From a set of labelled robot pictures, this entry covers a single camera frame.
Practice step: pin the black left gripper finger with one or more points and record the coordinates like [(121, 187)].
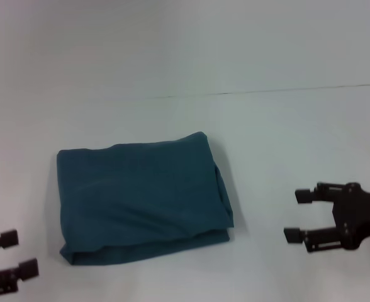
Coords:
[(27, 269), (8, 238)]

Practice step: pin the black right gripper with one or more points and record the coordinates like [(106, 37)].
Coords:
[(361, 214)]

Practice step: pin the teal blue shirt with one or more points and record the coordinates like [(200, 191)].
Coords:
[(141, 201)]

